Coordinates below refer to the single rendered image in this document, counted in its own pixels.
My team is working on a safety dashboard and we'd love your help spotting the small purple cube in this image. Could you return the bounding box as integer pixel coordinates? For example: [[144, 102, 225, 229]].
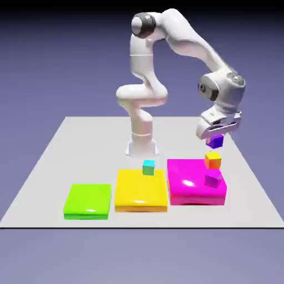
[[205, 134, 224, 149]]

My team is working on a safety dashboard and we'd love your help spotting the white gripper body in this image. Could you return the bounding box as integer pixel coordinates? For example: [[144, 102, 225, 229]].
[[195, 116, 241, 140]]

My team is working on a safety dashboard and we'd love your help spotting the small cyan cube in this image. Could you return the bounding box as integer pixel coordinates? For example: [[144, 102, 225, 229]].
[[142, 159, 156, 176]]

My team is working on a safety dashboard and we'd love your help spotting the large magenta box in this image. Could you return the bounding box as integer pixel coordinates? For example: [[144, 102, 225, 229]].
[[166, 159, 227, 206]]

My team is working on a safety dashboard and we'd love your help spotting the small orange cube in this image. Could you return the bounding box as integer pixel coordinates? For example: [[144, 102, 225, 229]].
[[204, 152, 222, 170]]

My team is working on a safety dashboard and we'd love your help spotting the large green box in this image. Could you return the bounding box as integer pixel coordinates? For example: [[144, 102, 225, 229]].
[[63, 184, 112, 221]]

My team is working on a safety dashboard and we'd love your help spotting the small magenta cube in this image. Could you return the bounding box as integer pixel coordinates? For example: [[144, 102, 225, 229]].
[[204, 169, 223, 189]]

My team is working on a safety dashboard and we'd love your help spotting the large yellow box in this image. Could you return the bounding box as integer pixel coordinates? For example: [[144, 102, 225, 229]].
[[114, 169, 169, 213]]

